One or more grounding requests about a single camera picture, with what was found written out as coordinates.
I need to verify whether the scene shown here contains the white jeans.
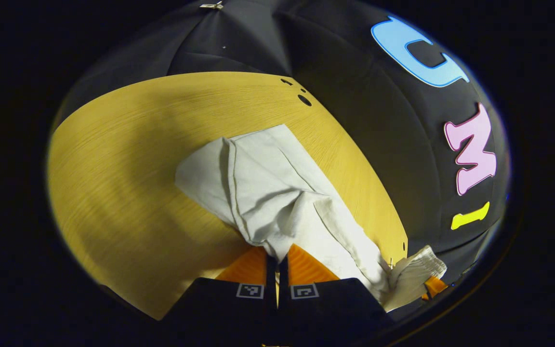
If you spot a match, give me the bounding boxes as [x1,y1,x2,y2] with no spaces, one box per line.
[175,124,448,313]

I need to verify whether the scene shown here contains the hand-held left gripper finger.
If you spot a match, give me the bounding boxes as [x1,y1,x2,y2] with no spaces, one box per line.
[278,243,396,347]
[161,246,278,347]

